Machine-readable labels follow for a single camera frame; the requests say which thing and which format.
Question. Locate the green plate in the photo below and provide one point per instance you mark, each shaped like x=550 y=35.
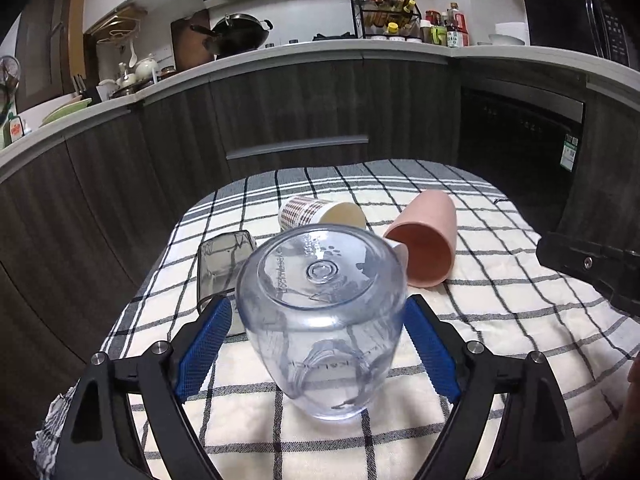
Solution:
x=65 y=110

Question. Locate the dark sauce bottle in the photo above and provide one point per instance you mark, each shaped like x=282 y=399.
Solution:
x=454 y=30

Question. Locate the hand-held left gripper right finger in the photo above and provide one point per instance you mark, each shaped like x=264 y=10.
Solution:
x=432 y=350

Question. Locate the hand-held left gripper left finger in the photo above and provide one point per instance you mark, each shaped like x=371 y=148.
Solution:
x=205 y=345

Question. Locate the green cup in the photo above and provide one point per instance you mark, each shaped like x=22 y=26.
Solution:
x=438 y=35

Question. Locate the black microwave oven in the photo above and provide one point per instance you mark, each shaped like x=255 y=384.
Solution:
x=570 y=20

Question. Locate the brown checked paper cup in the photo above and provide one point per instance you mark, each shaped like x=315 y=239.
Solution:
x=300 y=212

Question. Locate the pink plastic cup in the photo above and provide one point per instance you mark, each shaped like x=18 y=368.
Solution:
x=430 y=220

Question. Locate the dark grey square cup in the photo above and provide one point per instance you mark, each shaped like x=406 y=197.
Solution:
x=220 y=265

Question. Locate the white teapot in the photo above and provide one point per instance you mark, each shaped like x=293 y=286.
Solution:
x=146 y=67

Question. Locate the white cup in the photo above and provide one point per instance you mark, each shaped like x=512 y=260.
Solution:
x=401 y=252

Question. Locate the person's right hand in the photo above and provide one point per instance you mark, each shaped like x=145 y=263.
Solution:
x=635 y=390

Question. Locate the white bowl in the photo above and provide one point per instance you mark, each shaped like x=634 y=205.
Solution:
x=505 y=39

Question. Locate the gas stove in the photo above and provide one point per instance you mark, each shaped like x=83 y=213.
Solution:
x=330 y=37

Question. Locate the black built-in dishwasher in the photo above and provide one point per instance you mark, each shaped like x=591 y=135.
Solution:
x=515 y=130

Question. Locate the green label sticker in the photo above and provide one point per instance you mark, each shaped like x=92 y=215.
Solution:
x=570 y=152

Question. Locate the metal hanging rack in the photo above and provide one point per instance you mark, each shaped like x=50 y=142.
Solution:
x=120 y=22

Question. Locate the black knife block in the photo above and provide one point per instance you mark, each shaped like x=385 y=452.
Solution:
x=87 y=91

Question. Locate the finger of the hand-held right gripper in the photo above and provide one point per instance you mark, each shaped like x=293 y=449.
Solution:
x=585 y=261

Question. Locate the black white checked cloth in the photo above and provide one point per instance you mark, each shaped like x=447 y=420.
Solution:
x=500 y=335

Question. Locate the clear plastic cup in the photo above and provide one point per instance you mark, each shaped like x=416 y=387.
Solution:
x=320 y=310

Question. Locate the black wok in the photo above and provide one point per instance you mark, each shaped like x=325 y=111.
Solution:
x=240 y=35

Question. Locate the brown wooden door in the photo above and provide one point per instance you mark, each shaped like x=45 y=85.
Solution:
x=45 y=35

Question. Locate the dark wood kitchen cabinet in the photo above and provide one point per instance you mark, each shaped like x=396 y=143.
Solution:
x=300 y=100

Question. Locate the dark wooden cutting board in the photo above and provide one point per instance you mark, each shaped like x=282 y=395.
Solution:
x=182 y=45

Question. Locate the green dish soap bottle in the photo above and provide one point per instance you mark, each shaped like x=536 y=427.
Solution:
x=16 y=130

